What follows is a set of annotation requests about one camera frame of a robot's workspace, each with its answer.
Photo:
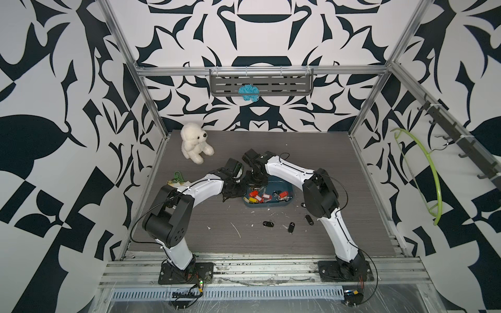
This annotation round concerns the yellow sponge packet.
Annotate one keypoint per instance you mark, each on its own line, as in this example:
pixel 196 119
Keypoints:
pixel 176 183

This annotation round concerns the teal scrunchie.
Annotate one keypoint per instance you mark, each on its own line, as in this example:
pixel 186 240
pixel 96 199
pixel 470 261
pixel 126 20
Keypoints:
pixel 249 93

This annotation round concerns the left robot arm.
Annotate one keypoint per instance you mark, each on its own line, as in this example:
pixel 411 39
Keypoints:
pixel 168 220

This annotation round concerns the white teddy bear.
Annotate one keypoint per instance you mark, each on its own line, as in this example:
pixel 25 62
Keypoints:
pixel 194 143

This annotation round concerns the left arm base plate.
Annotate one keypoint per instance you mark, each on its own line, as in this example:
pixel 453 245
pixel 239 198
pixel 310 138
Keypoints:
pixel 195 272

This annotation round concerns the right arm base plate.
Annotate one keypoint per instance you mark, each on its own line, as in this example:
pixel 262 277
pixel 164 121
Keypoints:
pixel 340 271

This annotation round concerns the white slotted cable duct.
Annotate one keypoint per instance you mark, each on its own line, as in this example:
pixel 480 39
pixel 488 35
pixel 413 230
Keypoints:
pixel 231 293

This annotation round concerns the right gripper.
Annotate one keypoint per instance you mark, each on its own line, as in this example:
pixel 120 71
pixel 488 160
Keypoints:
pixel 263 181

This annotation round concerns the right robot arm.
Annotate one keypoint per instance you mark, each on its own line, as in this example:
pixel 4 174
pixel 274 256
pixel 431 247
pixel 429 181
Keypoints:
pixel 321 199

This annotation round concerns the dark wall hook rail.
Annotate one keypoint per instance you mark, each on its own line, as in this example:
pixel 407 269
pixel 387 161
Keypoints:
pixel 469 145

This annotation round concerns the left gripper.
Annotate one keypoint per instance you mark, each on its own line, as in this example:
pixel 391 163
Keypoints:
pixel 243 192

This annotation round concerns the black key fob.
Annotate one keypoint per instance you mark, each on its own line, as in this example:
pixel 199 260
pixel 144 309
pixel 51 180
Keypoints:
pixel 268 224
pixel 291 227
pixel 309 220

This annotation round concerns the teal plastic storage box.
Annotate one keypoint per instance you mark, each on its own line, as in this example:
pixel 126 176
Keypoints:
pixel 276 193

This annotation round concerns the grey slotted wall shelf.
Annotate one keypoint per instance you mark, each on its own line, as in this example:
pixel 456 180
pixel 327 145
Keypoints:
pixel 270 84

